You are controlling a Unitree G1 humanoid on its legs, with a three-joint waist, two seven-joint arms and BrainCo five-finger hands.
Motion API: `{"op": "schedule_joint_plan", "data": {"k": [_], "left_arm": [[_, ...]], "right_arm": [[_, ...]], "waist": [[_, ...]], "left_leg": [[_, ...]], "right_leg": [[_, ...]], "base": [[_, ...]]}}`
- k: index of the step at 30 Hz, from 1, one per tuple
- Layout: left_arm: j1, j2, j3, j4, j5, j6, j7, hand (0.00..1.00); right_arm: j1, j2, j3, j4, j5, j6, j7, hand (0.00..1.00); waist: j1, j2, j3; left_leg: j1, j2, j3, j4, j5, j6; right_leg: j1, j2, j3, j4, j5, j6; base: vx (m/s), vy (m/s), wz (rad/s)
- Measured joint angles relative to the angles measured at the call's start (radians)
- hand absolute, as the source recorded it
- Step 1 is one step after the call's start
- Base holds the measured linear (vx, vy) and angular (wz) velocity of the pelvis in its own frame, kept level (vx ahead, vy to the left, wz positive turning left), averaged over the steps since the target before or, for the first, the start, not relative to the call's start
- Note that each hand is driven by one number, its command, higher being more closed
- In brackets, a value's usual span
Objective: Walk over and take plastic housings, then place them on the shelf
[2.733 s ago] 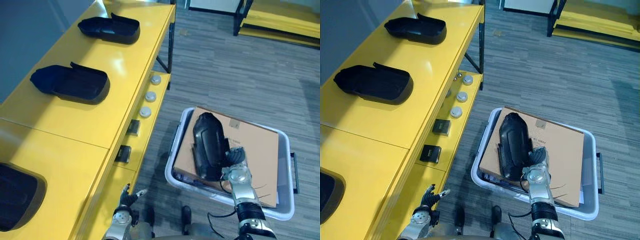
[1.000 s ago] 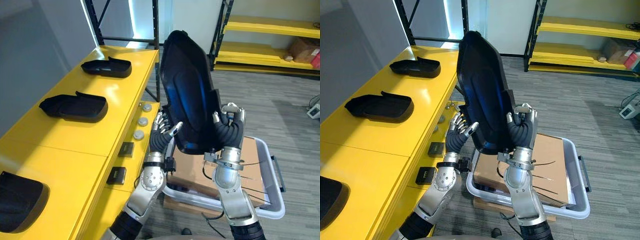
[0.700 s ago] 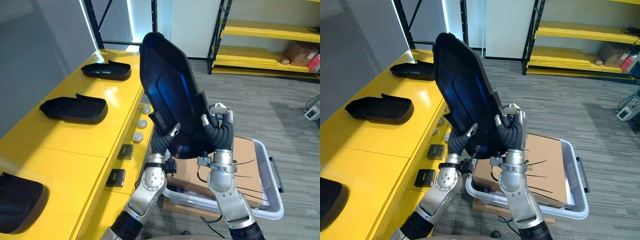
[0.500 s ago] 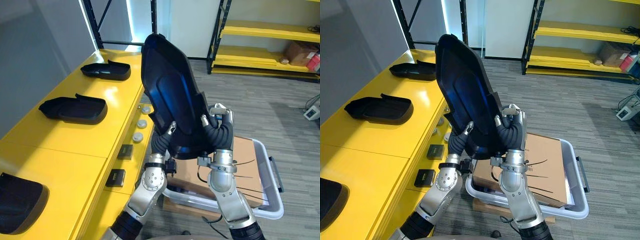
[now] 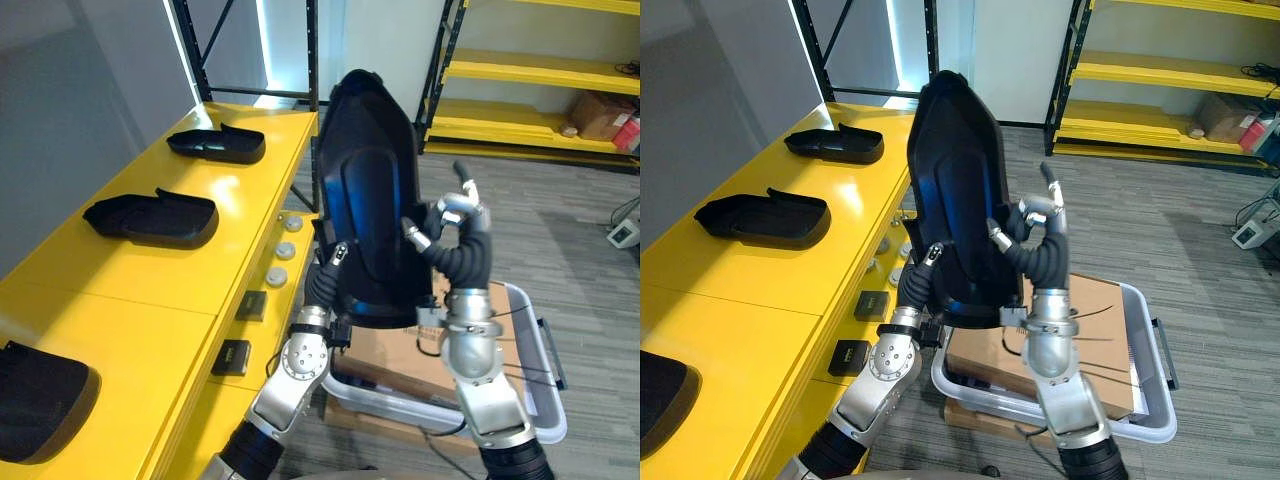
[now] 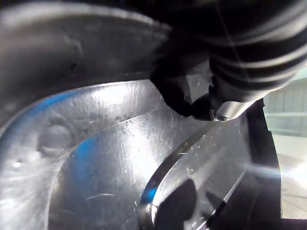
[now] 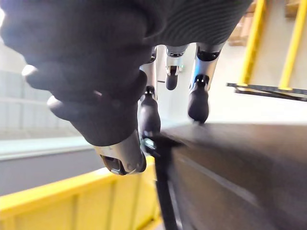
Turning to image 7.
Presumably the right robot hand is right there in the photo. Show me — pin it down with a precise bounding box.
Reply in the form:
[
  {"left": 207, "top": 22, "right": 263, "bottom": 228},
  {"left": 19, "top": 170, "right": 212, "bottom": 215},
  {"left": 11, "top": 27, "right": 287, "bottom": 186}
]
[{"left": 0, "top": 0, "right": 254, "bottom": 177}]

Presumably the yellow shelf upright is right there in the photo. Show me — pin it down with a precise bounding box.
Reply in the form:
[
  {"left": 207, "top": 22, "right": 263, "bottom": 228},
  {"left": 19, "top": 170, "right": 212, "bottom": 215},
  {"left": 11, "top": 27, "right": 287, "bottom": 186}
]
[
  {"left": 238, "top": 0, "right": 267, "bottom": 85},
  {"left": 278, "top": 0, "right": 307, "bottom": 91}
]

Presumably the black shelf base bar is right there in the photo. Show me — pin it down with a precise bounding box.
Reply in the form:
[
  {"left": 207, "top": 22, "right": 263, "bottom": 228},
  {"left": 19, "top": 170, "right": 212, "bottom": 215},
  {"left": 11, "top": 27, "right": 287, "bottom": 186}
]
[{"left": 226, "top": 82, "right": 307, "bottom": 102}]

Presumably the brown cardboard box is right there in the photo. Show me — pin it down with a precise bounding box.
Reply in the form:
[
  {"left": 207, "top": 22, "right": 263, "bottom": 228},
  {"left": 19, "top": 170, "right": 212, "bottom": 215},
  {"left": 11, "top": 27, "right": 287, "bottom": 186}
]
[
  {"left": 227, "top": 1, "right": 257, "bottom": 46},
  {"left": 284, "top": 0, "right": 300, "bottom": 18}
]

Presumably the black plastic housing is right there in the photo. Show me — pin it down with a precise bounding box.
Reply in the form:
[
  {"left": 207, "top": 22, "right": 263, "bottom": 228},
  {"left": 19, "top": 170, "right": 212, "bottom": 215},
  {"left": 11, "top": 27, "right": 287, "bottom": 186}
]
[{"left": 142, "top": 134, "right": 185, "bottom": 230}]

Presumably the yellow plastic crate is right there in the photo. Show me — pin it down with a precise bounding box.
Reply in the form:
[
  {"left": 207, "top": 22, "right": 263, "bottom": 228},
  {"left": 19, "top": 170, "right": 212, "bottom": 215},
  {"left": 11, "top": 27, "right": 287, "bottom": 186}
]
[{"left": 0, "top": 155, "right": 162, "bottom": 230}]

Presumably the large dark box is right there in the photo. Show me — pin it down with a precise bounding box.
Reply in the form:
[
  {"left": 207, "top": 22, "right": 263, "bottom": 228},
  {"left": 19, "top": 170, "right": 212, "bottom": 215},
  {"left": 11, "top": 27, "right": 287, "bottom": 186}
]
[{"left": 161, "top": 123, "right": 307, "bottom": 230}]

